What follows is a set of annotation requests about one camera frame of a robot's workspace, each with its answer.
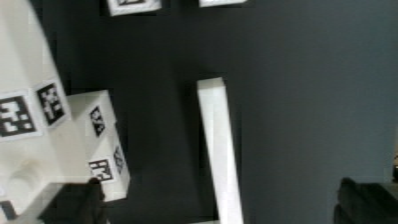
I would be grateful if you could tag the white U-shaped fence frame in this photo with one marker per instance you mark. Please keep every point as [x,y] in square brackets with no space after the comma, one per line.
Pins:
[213,106]

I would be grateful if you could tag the white chair seat part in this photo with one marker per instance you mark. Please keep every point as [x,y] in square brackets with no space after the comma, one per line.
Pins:
[41,160]

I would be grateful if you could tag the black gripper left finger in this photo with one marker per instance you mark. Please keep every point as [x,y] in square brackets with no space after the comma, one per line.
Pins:
[77,206]

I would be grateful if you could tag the white chair leg with tag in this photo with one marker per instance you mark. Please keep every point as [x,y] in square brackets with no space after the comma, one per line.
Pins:
[212,3]
[123,7]
[34,110]
[94,118]

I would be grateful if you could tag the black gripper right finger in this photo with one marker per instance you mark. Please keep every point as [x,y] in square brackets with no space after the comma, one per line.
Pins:
[366,203]

